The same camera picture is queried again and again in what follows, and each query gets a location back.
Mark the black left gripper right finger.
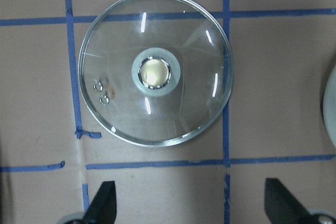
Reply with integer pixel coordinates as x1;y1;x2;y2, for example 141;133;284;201
264;178;310;223

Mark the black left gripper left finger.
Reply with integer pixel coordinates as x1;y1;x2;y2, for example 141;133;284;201
82;181;117;224

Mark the glass pot lid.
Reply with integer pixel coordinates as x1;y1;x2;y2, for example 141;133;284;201
78;0;234;147

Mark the pale green electric pot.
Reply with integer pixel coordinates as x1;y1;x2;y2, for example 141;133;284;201
323;66;336;146

